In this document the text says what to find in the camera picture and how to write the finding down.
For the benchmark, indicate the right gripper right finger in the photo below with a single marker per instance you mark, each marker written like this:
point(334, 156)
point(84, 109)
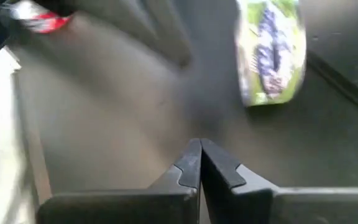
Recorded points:
point(275, 207)

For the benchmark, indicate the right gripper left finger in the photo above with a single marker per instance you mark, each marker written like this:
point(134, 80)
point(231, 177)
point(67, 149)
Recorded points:
point(135, 207)

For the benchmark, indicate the green-label can silver lid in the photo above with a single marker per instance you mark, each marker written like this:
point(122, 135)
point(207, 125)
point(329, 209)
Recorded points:
point(269, 53)

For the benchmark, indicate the red-label tuna can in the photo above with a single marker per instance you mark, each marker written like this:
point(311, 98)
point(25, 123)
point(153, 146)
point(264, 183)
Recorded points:
point(42, 18)

